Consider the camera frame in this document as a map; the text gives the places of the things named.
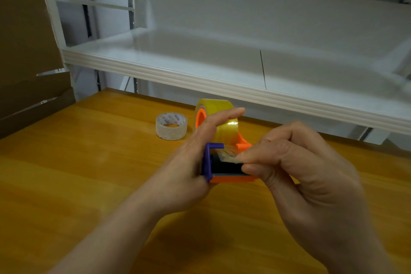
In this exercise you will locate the person's right middle finger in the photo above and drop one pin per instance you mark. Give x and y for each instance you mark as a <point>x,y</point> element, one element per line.
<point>289,131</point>

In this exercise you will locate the white metal shelf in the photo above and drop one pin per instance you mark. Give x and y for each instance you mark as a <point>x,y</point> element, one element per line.
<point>240,45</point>

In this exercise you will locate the person's left hand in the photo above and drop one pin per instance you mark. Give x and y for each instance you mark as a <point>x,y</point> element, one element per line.
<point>181,176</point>

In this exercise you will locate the clear tape roll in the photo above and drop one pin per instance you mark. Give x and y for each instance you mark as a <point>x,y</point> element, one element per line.
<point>171,126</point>

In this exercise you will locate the person's left forearm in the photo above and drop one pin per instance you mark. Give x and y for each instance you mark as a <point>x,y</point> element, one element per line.
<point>106,238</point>

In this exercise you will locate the person's right thumb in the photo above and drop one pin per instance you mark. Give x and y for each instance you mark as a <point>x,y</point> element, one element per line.
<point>273,177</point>

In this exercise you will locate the brown cardboard box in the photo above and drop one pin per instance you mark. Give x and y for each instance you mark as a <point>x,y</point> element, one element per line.
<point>27,45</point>

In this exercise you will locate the person's right hand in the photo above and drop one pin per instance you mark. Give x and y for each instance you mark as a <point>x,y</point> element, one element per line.
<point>316,187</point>

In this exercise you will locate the orange tape dispenser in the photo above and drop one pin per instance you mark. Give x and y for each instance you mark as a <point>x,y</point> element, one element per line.
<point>226,163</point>

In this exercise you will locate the person's right forearm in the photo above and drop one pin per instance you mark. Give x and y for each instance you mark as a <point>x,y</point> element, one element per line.
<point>356,256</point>

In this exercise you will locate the yellowish packing tape roll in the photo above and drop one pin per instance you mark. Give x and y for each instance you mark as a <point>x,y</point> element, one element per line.
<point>221,118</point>

